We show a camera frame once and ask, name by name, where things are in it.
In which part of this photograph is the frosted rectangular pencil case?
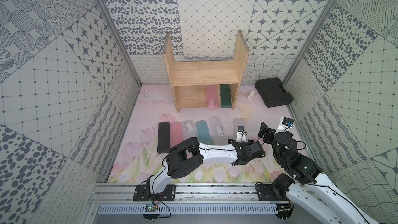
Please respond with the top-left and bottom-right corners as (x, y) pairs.
(233, 118), (246, 141)

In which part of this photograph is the teal pencil case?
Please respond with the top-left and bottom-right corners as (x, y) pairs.
(195, 120), (213, 145)

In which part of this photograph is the dark green pencil case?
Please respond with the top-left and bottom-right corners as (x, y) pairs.
(220, 84), (232, 108)

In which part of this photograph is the clear rounded pencil case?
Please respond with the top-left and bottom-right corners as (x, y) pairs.
(181, 120), (197, 141)

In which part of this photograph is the pink rounded pencil case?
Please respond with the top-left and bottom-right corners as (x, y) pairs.
(170, 121), (184, 148)

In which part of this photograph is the black rectangular pencil case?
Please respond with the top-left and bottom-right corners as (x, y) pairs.
(157, 122), (170, 154)

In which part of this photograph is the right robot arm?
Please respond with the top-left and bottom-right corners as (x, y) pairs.
(258, 118), (376, 224)

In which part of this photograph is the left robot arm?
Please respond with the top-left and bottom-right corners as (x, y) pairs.
(145, 137), (265, 196)

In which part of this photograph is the wooden two-tier shelf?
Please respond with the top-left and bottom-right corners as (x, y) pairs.
(163, 30), (249, 113)

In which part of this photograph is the black plastic tool case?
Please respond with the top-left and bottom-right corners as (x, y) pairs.
(255, 77), (293, 108)

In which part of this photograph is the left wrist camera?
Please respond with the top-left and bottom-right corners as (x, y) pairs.
(236, 125), (247, 143)

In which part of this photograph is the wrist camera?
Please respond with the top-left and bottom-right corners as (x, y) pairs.
(236, 125), (247, 143)
(276, 116), (294, 133)

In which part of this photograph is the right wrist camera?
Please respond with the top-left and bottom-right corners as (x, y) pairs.
(276, 116), (294, 133)

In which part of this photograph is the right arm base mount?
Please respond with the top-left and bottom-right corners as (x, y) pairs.
(255, 174), (295, 201)

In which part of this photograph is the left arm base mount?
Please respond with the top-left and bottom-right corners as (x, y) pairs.
(133, 184), (176, 202)

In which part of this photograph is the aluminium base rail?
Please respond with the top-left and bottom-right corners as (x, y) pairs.
(88, 181), (346, 215)

